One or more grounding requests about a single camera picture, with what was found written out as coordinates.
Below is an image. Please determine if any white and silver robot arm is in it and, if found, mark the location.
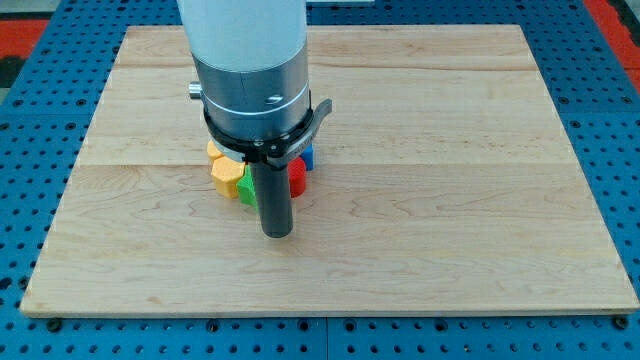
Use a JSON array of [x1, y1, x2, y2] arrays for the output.
[[178, 0, 310, 141]]

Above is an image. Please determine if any red cylinder block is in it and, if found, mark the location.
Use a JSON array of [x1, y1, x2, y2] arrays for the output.
[[287, 157, 306, 198]]

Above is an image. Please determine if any blue block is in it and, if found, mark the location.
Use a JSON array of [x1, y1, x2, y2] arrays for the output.
[[300, 144, 314, 171]]

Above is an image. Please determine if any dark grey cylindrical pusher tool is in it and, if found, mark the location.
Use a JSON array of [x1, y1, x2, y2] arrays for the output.
[[250, 163, 293, 238]]

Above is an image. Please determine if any green block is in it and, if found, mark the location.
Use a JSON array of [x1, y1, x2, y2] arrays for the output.
[[236, 165, 258, 210]]

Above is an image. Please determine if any yellow hexagon block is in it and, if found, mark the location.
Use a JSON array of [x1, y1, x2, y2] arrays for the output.
[[211, 157, 245, 199]]

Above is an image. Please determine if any orange-yellow block behind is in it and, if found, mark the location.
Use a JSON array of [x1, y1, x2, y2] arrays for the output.
[[206, 140, 224, 164]]

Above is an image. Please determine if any light wooden board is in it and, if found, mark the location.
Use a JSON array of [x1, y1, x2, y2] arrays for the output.
[[20, 25, 639, 318]]

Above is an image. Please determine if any black clamp ring with lever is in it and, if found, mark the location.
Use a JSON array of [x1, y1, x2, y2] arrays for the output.
[[202, 98, 334, 170]]

